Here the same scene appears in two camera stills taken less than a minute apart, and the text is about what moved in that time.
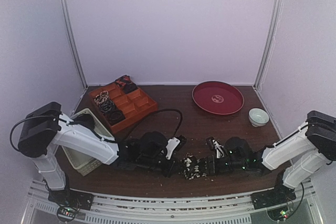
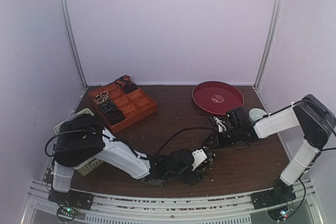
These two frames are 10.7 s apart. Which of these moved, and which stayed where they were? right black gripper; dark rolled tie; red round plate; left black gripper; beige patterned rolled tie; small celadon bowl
Moved: right black gripper; left black gripper
Stayed: red round plate; beige patterned rolled tie; dark rolled tie; small celadon bowl
